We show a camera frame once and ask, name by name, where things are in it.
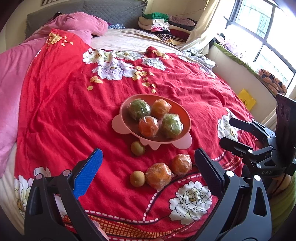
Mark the yellow paper note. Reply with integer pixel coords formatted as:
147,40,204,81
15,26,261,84
238,88,256,111

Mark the grey quilted headboard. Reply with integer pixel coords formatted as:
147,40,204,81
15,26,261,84
25,1,147,38

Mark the wrapped green fruit back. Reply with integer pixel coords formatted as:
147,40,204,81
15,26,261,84
127,98,151,121

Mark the orange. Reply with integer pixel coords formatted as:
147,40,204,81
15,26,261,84
138,116,159,138
171,154,193,176
151,99,172,119
145,163,175,191

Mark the pink quilt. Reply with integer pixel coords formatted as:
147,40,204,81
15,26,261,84
1,29,103,179

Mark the pink pillow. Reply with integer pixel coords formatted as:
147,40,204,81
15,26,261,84
35,11,108,38

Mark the cream curtain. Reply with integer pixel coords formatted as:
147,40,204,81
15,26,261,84
179,0,238,55

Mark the orange striped cushion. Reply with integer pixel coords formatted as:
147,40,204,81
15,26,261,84
258,69,287,95

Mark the brown longan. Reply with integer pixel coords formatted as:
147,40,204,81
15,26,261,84
130,171,145,187
130,141,145,156

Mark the window with dark frame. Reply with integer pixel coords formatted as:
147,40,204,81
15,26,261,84
223,1,295,88

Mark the green sleeve left forearm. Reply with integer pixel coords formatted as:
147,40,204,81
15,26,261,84
269,174,295,235

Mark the beige bed sheet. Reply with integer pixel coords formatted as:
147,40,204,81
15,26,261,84
90,28,182,55

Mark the crumpled patterned cloth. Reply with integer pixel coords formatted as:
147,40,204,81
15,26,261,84
183,50,216,70

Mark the wrapped green fruit front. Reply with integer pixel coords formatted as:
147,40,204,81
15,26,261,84
161,113,184,138

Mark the wrapped green fruit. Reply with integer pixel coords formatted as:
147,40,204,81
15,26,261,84
127,98,151,121
161,113,184,138

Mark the salmon pink fruit bowl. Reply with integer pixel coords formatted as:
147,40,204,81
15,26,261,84
111,94,192,150

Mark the pile of folded clothes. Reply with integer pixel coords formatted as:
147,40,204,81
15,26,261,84
138,12,197,46

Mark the red floral blanket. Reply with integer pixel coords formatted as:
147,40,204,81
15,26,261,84
14,30,255,240

